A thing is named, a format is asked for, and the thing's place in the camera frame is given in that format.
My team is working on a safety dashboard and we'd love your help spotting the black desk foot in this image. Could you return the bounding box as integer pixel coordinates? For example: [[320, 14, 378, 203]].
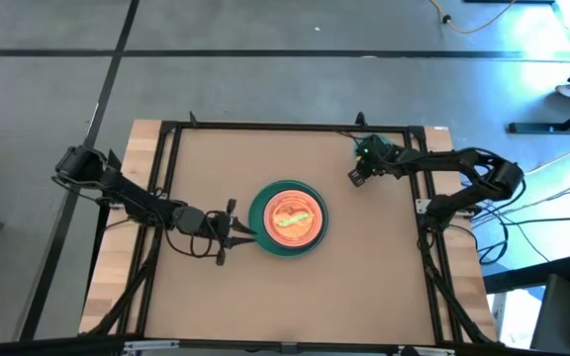
[[507, 97, 570, 135]]

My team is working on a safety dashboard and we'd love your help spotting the orange floor cable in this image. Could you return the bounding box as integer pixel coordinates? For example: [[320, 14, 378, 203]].
[[427, 0, 517, 36]]

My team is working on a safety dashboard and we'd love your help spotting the white floor cable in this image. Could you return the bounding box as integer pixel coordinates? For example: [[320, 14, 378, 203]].
[[482, 137, 570, 215]]

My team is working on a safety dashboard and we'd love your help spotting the black floor cable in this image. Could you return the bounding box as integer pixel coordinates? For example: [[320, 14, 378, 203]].
[[462, 187, 570, 266]]

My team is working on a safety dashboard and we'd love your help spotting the green plastic plate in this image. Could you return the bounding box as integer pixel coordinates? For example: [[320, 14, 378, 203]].
[[247, 179, 330, 258]]

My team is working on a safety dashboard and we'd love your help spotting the grey laptop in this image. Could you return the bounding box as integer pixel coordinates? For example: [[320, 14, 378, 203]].
[[529, 273, 570, 355]]

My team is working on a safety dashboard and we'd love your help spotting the black metal table frame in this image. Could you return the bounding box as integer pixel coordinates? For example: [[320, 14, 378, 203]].
[[80, 111, 505, 347]]

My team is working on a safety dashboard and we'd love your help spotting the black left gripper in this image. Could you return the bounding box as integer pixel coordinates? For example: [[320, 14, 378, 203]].
[[204, 197, 258, 267]]

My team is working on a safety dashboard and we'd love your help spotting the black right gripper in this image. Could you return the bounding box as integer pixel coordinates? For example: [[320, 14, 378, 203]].
[[347, 133, 398, 188]]

